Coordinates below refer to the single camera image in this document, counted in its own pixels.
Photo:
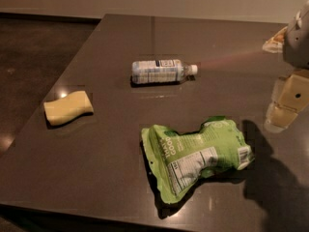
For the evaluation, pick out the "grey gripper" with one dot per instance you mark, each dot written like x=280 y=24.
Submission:
x=297 y=43

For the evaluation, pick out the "clear plastic water bottle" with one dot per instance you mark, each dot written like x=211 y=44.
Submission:
x=161 y=71

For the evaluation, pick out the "green rice chip bag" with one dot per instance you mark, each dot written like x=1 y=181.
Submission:
x=178 y=161

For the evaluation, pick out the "yellow sponge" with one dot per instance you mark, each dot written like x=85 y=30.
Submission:
x=67 y=108

